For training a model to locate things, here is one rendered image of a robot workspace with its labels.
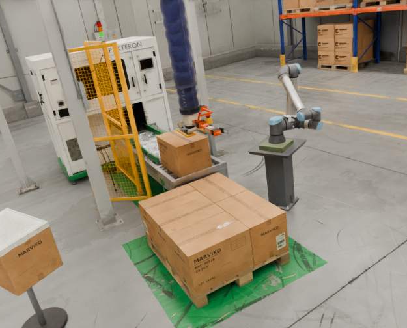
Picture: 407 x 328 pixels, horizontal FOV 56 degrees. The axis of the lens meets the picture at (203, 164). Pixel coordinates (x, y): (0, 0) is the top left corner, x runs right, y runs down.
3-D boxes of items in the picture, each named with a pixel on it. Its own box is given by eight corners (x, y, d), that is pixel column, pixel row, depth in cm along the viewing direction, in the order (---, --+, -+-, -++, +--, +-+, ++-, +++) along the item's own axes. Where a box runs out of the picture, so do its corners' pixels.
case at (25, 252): (64, 263, 306) (48, 221, 290) (17, 297, 277) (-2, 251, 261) (23, 246, 340) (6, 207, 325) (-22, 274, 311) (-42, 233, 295)
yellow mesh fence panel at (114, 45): (94, 209, 520) (47, 52, 438) (98, 206, 529) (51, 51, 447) (155, 207, 502) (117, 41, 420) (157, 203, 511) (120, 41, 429)
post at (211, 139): (215, 187, 528) (204, 118, 489) (219, 185, 531) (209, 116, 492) (218, 188, 523) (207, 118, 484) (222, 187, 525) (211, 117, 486)
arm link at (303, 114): (275, 64, 390) (302, 117, 362) (286, 62, 393) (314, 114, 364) (272, 72, 400) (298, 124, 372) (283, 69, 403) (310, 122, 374)
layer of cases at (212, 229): (145, 233, 418) (137, 202, 402) (223, 202, 457) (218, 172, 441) (195, 295, 318) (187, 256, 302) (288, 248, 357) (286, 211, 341)
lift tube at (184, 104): (176, 112, 411) (157, 10, 370) (195, 107, 419) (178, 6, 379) (185, 116, 392) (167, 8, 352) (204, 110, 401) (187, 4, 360)
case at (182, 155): (162, 165, 485) (155, 135, 469) (189, 155, 500) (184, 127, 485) (182, 179, 435) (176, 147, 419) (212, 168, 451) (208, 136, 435)
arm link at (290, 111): (280, 127, 438) (282, 63, 398) (294, 124, 442) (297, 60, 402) (286, 133, 425) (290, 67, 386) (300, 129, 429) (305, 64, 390)
